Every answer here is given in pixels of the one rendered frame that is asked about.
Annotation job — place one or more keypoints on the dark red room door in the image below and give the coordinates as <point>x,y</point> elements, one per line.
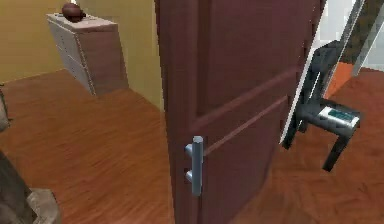
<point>240,83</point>

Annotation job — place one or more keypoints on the pale chest of drawers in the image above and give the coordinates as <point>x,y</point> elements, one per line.
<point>93,53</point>

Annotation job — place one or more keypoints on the black chair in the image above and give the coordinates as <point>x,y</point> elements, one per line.
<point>320,110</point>

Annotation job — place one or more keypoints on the brown oval ball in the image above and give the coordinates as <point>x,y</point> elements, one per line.
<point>72,12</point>

